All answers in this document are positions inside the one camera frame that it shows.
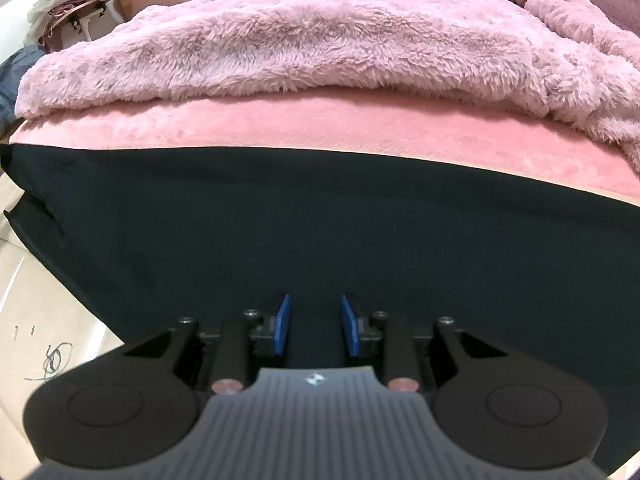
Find dark blue cloth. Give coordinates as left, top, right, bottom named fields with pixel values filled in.
left=0, top=44, right=47, bottom=137

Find black pants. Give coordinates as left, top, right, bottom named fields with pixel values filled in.
left=0, top=142, right=640, bottom=411

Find pink bed sheet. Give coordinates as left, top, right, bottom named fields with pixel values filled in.
left=9, top=95, right=640, bottom=202

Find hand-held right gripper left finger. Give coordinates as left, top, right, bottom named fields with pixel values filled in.
left=122, top=293, right=294, bottom=396

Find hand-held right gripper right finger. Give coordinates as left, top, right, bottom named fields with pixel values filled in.
left=339, top=293, right=508, bottom=396

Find fluffy pink blanket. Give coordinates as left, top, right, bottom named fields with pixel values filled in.
left=15, top=0, right=640, bottom=161

